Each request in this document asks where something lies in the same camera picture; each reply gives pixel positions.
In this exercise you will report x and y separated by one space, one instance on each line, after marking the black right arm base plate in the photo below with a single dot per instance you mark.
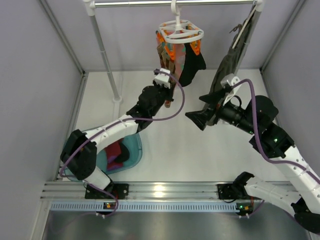
231 191

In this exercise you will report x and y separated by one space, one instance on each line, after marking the grey slotted cable duct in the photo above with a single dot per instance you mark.
130 206

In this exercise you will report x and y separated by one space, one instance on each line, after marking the silver clothes rack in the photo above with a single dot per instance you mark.
91 5

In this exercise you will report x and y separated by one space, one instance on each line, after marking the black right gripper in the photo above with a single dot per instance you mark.
215 113

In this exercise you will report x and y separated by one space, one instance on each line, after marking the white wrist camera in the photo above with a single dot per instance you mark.
228 83
162 77

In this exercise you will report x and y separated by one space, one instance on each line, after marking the white clip hanger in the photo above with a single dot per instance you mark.
179 31

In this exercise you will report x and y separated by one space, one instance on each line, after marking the olive green hanging garment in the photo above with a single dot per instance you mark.
231 62

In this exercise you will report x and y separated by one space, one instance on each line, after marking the black sock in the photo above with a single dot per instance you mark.
193 63
124 154

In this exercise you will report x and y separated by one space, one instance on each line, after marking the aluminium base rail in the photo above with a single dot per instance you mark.
138 191

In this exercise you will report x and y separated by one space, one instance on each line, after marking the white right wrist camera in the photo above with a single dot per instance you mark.
228 83

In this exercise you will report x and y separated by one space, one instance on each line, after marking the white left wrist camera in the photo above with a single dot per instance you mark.
162 77

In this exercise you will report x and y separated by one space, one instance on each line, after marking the teal plastic basin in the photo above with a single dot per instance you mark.
130 155

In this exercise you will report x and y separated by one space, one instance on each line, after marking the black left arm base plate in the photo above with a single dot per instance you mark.
118 190

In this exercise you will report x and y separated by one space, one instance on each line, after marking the orange clothes peg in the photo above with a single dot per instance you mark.
171 53

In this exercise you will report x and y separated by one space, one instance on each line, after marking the beige argyle sock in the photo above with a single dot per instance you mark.
165 61

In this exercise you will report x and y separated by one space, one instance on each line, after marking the white garment hanger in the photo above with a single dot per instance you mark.
243 26

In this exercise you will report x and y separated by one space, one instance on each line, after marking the maroon purple orange sock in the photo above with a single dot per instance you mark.
170 99

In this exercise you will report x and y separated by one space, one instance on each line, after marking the pink patterned sock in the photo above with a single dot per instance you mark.
179 61

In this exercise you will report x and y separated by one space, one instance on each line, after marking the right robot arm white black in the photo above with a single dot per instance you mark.
274 144

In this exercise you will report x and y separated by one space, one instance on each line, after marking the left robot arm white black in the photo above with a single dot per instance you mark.
138 118

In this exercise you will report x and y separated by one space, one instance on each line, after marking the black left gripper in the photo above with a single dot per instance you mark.
164 89

